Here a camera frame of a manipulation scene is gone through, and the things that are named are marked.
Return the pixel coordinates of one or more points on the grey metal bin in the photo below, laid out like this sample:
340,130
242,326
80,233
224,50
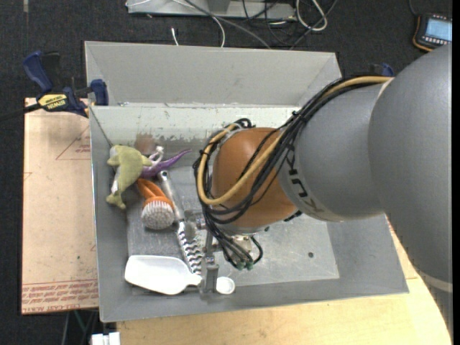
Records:
201,74

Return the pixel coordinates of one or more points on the silver metal tool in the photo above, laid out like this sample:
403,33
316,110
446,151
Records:
171,192

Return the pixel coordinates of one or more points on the green toy dolphin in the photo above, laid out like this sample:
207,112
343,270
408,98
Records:
126,167

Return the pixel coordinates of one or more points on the purple toy animal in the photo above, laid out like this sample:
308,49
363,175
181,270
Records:
163,164

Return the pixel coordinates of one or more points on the brown cardboard board red print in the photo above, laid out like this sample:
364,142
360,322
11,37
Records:
57,207

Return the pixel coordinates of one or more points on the white plastic scoop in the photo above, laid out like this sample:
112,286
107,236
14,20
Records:
154,274

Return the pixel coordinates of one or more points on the orange brush white bristles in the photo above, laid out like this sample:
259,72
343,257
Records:
156,214

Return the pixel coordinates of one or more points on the black white striped toy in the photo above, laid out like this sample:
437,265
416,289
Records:
189,253

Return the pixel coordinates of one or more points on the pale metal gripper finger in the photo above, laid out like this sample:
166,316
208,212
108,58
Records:
210,279
196,225

